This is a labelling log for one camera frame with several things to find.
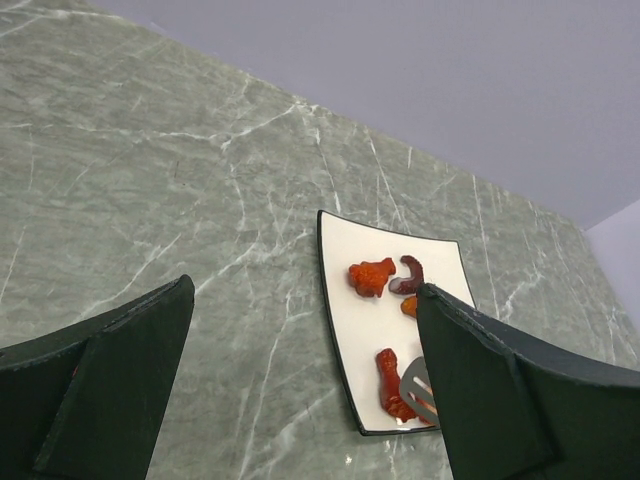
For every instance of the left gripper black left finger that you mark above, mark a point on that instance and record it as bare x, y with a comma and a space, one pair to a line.
87, 401

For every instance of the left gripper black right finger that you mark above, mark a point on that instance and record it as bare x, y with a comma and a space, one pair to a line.
512, 406

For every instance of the steel serving tongs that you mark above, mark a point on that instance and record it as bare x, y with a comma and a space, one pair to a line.
415, 389

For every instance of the red chicken drumstick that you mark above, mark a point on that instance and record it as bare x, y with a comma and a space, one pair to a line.
389, 388

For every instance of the small orange food chunk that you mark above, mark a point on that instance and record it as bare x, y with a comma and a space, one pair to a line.
409, 306

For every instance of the dark purple curved sausage piece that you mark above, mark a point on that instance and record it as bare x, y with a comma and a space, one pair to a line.
408, 285

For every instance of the white rectangular plate, black rim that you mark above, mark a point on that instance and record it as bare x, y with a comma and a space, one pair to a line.
361, 327

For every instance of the orange fried chicken wing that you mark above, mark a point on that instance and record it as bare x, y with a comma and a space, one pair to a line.
369, 278

